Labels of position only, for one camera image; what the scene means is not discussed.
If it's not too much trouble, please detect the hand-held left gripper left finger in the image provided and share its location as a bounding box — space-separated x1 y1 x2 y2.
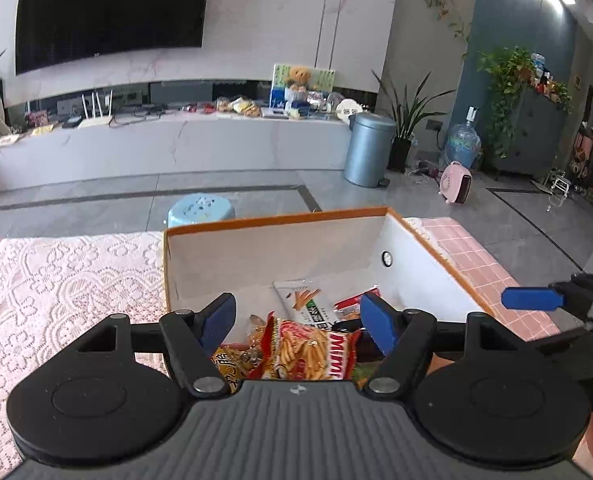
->
76 291 238 398

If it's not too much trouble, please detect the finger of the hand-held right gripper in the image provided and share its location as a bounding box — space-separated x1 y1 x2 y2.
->
523 320 593 362
501 280 588 312

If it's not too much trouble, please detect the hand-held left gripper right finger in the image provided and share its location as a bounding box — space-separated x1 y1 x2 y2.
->
359 291 518 397

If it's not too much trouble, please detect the beige peanut packet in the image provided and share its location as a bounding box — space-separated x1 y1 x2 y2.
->
211 342 263 394

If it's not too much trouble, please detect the white snack packet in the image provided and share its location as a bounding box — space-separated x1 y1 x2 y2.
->
272 279 363 332

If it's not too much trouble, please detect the red stick snack packet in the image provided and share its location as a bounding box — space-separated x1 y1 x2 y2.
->
249 311 363 382

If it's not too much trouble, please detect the orange cardboard box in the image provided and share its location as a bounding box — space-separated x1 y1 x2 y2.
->
162 206 496 356

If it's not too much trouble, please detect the pink checked tablecloth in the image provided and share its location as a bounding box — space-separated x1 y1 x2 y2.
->
405 216 563 342

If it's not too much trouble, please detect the light blue plastic stool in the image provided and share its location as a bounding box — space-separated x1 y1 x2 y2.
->
167 193 238 229

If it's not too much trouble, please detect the small white step stool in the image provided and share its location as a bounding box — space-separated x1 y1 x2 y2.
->
551 170 573 197

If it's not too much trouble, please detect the pink fan heater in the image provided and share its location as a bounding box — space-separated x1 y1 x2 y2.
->
439 161 473 205

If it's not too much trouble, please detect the white lace tablecloth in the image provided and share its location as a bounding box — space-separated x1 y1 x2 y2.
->
0 231 173 476

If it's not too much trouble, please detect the grey drawer cabinet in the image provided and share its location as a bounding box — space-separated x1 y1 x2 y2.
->
497 82 570 177

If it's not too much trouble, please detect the water jug with pump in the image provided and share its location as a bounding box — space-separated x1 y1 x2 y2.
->
445 106 483 170

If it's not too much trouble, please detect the grey pedal trash can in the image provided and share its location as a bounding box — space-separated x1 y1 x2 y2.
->
343 112 398 189

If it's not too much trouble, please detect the white marble television console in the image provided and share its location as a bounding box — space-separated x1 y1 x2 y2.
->
0 109 357 197

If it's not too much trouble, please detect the pile of snack bags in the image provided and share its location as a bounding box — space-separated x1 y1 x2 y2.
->
215 95 262 118

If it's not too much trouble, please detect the potted long-leaf plant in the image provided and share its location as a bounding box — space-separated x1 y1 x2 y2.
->
371 70 457 174

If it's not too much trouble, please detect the trailing green plant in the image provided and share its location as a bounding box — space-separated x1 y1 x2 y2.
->
477 46 538 159

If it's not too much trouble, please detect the white router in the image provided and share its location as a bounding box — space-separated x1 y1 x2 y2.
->
78 90 115 129

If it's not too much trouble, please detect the green and white gift box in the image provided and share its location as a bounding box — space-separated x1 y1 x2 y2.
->
272 63 337 96

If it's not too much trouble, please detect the brown teddy bear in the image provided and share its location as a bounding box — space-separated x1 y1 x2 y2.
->
286 65 312 94

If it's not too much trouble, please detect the hanging vine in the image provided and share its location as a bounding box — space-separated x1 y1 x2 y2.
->
411 0 473 62

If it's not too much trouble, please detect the black wall television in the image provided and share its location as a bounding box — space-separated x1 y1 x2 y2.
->
15 0 212 76

